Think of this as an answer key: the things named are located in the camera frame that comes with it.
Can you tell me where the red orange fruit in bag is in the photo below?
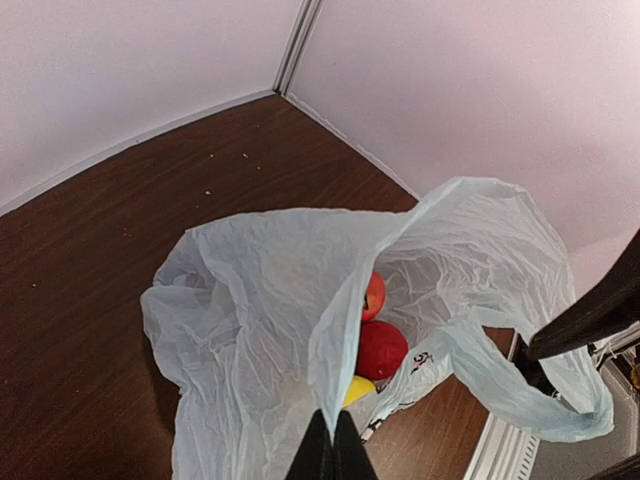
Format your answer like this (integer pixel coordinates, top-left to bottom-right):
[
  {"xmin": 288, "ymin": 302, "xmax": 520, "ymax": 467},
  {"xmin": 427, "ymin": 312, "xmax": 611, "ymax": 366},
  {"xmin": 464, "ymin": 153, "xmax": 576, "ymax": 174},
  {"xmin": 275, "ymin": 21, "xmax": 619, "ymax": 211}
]
[{"xmin": 361, "ymin": 271, "xmax": 386, "ymax": 323}]

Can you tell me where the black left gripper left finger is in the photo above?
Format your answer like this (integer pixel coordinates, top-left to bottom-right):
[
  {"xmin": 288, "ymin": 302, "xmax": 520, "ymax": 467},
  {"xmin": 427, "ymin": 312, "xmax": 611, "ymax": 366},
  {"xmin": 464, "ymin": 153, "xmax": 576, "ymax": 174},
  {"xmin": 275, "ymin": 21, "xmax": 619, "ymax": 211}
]
[{"xmin": 285, "ymin": 410, "xmax": 334, "ymax": 480}]

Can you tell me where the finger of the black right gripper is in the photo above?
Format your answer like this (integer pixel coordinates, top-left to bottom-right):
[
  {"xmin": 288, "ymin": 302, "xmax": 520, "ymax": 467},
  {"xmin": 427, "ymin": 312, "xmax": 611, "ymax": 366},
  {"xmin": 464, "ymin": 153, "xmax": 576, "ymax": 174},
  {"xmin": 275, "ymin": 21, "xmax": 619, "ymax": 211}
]
[{"xmin": 519, "ymin": 234, "xmax": 639, "ymax": 390}]

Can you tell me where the front aluminium rail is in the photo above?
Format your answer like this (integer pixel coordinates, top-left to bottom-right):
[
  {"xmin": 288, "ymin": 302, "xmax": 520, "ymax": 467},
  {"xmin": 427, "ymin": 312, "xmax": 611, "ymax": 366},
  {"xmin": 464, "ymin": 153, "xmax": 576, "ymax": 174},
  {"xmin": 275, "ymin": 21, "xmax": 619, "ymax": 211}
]
[{"xmin": 462, "ymin": 324, "xmax": 640, "ymax": 480}]

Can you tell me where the light blue plastic bag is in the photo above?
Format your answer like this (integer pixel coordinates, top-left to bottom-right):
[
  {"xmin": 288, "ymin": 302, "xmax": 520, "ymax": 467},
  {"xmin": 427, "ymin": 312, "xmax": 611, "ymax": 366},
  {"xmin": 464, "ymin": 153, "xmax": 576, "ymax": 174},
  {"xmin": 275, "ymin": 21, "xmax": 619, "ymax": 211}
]
[{"xmin": 141, "ymin": 178, "xmax": 614, "ymax": 479}]

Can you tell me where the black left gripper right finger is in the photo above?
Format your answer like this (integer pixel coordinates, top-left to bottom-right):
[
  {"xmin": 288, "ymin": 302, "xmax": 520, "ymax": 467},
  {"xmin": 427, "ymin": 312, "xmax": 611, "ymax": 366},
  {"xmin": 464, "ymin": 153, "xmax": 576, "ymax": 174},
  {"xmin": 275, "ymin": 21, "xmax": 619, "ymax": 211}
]
[{"xmin": 333, "ymin": 411, "xmax": 378, "ymax": 480}]

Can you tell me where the yellow fruit in bag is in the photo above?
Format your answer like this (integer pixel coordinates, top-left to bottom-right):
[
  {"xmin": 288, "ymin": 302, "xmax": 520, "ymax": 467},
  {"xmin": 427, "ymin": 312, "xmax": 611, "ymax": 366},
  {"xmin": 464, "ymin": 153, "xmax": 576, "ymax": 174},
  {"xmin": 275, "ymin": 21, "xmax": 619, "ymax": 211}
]
[{"xmin": 342, "ymin": 375, "xmax": 376, "ymax": 409}]

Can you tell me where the right aluminium frame post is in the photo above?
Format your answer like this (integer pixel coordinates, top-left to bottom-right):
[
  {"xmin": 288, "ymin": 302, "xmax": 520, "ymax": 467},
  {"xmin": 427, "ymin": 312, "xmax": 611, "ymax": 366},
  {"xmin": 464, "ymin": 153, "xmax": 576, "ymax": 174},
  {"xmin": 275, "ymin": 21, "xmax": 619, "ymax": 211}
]
[{"xmin": 272, "ymin": 0, "xmax": 323, "ymax": 96}]

